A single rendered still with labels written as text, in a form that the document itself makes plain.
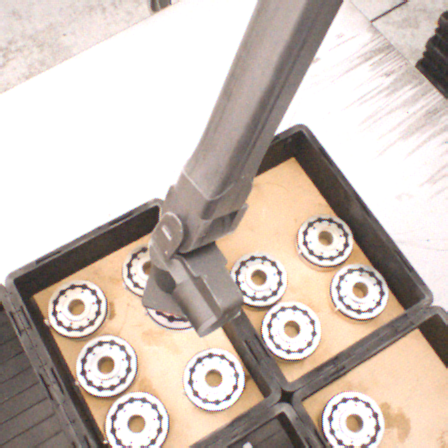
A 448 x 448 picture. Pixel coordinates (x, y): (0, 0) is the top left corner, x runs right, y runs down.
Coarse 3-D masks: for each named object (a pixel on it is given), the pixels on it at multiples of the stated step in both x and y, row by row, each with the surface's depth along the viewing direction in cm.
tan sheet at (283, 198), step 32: (288, 160) 120; (256, 192) 117; (288, 192) 117; (256, 224) 115; (288, 224) 115; (224, 256) 112; (288, 256) 112; (352, 256) 113; (288, 288) 110; (320, 288) 110; (256, 320) 108; (320, 320) 108; (384, 320) 108; (320, 352) 106
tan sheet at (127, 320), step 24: (144, 240) 113; (96, 264) 111; (120, 264) 111; (48, 288) 109; (120, 288) 109; (72, 312) 107; (120, 312) 108; (96, 336) 106; (120, 336) 106; (144, 336) 106; (168, 336) 106; (192, 336) 106; (216, 336) 106; (72, 360) 104; (144, 360) 105; (168, 360) 105; (240, 360) 105; (144, 384) 103; (168, 384) 103; (216, 384) 103; (96, 408) 101; (168, 408) 102; (192, 408) 102; (240, 408) 102; (192, 432) 100
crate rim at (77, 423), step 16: (144, 208) 104; (112, 224) 105; (80, 240) 102; (48, 256) 101; (16, 272) 100; (16, 288) 99; (16, 304) 98; (32, 320) 97; (32, 336) 96; (240, 336) 96; (48, 352) 95; (256, 352) 96; (48, 368) 94; (272, 384) 94; (64, 400) 92; (272, 400) 93; (240, 416) 92; (80, 432) 90; (224, 432) 91
